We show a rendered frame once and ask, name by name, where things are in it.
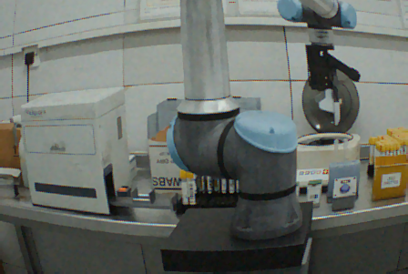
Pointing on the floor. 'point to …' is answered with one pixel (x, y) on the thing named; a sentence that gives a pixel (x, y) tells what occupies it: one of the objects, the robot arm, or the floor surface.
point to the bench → (67, 219)
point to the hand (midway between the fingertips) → (335, 121)
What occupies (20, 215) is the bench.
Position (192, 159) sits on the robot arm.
